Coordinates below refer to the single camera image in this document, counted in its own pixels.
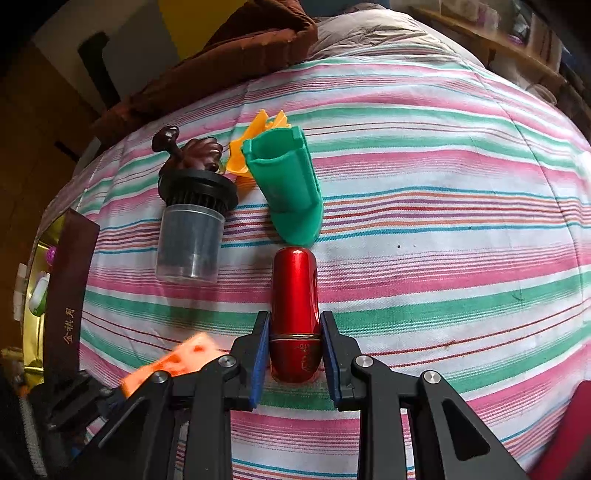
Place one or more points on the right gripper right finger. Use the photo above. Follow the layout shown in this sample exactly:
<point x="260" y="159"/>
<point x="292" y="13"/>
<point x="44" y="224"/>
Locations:
<point x="406" y="421"/>

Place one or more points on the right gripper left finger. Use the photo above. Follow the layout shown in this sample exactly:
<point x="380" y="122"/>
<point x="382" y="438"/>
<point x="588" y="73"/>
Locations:
<point x="140" y="440"/>

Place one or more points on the orange connected cube blocks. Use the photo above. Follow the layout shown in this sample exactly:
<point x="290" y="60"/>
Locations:
<point x="187" y="357"/>

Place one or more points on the red metallic capsule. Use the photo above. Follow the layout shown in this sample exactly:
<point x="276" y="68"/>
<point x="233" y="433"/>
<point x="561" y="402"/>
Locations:
<point x="295" y="329"/>

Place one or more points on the clear jar black lid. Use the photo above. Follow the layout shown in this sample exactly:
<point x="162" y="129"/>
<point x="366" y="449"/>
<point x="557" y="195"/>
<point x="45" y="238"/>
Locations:
<point x="192" y="224"/>

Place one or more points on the dark brown pumpkin toy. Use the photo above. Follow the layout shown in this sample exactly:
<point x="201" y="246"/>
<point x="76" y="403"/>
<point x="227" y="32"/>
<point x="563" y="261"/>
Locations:
<point x="197" y="154"/>

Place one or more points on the green plastic boot cup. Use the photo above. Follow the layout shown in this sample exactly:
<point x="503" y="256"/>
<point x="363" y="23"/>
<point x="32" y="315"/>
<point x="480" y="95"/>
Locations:
<point x="280" y="162"/>

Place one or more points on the gold metal tray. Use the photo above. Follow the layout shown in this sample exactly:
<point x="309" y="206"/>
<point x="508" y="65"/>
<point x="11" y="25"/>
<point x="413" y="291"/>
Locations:
<point x="32" y="325"/>

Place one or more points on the red cloth at edge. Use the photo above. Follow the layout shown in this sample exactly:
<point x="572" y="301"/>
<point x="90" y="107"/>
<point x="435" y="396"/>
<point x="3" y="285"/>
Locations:
<point x="568" y="454"/>

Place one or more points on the green white sharpener toy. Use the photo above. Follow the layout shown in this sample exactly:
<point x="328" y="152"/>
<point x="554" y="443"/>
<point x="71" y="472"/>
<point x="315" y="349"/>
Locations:
<point x="37" y="300"/>

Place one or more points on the magenta perforated toy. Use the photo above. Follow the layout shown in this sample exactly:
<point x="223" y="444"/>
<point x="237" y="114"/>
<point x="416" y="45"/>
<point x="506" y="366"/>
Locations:
<point x="50" y="255"/>

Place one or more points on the dark brown box lid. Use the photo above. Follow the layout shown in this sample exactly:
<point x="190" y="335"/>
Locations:
<point x="76" y="239"/>

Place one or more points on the striped bed sheet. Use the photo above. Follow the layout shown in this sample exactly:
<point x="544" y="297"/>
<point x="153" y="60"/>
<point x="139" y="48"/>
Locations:
<point x="456" y="234"/>

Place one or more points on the wooden shelf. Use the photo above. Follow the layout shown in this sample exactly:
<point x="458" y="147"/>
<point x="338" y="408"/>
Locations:
<point x="517" y="63"/>

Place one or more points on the brown blanket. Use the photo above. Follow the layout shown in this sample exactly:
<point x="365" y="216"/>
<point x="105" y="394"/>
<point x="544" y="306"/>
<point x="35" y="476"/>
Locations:
<point x="260" y="38"/>

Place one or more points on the beige duvet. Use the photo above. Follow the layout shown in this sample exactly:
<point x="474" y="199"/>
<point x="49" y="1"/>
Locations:
<point x="371" y="30"/>

